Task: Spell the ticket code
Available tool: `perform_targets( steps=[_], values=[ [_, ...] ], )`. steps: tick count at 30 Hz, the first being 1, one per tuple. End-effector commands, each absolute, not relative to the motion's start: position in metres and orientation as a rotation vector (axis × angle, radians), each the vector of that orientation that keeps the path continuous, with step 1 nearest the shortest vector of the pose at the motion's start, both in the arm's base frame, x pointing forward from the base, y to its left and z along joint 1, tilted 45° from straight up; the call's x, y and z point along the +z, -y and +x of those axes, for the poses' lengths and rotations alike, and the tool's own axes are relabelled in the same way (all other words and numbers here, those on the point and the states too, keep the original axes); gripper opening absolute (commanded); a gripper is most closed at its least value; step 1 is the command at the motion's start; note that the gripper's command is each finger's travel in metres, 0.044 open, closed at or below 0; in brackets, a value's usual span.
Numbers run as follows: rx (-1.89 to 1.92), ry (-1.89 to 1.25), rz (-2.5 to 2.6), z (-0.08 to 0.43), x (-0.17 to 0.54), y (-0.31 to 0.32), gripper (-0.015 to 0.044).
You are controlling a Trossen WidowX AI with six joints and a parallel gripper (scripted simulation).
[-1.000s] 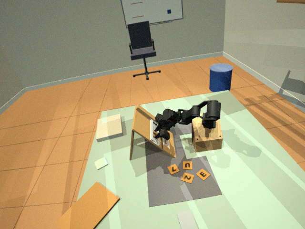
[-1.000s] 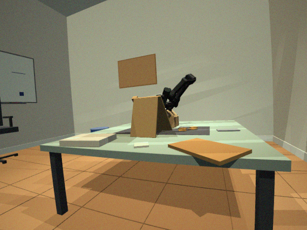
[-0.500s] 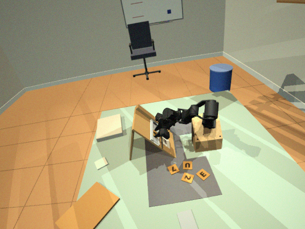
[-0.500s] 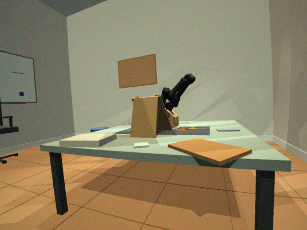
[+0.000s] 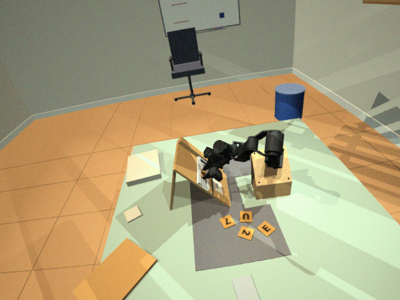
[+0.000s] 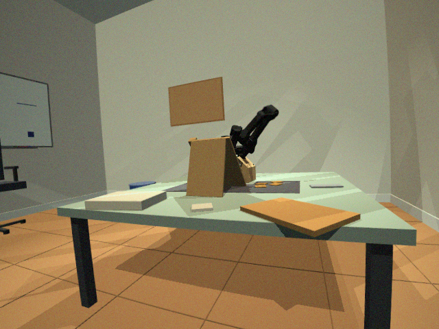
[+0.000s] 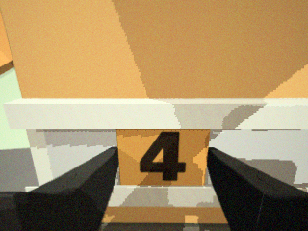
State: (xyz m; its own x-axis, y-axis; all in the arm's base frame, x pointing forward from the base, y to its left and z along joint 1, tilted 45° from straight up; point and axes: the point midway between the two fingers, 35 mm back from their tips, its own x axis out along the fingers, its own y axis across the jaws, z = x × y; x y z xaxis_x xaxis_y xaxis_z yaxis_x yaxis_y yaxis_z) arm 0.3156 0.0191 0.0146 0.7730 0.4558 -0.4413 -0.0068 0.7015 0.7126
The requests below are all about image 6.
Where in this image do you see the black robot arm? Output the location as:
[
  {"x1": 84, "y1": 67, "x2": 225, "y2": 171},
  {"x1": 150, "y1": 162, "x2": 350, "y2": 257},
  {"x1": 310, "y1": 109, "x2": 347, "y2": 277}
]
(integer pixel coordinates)
[{"x1": 229, "y1": 105, "x2": 278, "y2": 159}]

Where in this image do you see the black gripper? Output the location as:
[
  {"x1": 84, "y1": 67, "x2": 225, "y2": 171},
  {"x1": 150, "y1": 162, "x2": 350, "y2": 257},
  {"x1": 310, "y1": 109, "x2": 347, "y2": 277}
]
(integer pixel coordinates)
[{"x1": 233, "y1": 141, "x2": 245, "y2": 157}]

